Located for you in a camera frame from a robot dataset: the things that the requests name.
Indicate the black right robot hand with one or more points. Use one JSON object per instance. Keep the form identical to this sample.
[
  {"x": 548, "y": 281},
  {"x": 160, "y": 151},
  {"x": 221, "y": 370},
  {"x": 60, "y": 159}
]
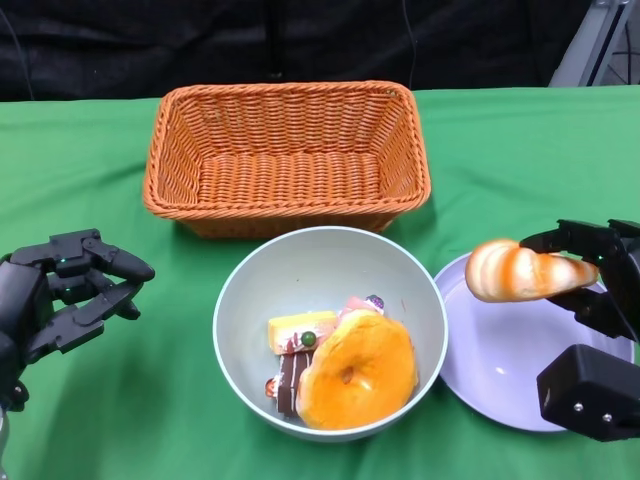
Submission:
[{"x": 625, "y": 280}]

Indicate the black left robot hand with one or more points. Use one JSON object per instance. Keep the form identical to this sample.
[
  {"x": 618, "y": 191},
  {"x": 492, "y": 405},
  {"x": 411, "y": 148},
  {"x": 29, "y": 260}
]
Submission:
[{"x": 20, "y": 300}]

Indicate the orange striped twisted bread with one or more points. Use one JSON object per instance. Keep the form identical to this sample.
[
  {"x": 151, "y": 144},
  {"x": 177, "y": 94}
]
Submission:
[{"x": 520, "y": 275}]

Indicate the coral layered cake slice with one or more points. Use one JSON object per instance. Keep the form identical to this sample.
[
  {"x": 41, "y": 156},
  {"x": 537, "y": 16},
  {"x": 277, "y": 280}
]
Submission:
[{"x": 357, "y": 304}]

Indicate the yellow cake slice green ball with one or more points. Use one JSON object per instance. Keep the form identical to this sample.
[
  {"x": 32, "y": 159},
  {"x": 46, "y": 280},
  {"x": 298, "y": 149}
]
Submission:
[{"x": 295, "y": 327}]

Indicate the brown chocolate cake slice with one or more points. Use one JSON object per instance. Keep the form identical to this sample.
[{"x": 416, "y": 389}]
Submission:
[{"x": 290, "y": 385}]

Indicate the pale grey-green bowl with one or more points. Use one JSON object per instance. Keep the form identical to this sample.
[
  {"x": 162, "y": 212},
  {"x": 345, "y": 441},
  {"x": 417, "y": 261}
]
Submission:
[{"x": 310, "y": 270}]

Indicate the lilac plate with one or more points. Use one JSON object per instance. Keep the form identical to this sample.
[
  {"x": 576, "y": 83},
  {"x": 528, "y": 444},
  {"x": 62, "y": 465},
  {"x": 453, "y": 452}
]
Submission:
[{"x": 490, "y": 360}]

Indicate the orange wicker basket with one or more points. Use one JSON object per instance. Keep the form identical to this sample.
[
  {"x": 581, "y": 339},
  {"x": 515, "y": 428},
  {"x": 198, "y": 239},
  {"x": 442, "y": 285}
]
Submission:
[{"x": 285, "y": 145}]

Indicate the green tablecloth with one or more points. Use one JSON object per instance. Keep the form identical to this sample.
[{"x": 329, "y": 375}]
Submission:
[{"x": 100, "y": 150}]

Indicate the black backdrop cloth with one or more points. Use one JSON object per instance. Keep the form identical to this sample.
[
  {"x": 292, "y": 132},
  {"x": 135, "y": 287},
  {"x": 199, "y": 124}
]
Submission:
[{"x": 150, "y": 45}]

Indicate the aluminium frame profile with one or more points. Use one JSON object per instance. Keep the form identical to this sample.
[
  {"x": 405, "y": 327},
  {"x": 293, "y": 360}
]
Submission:
[{"x": 595, "y": 45}]

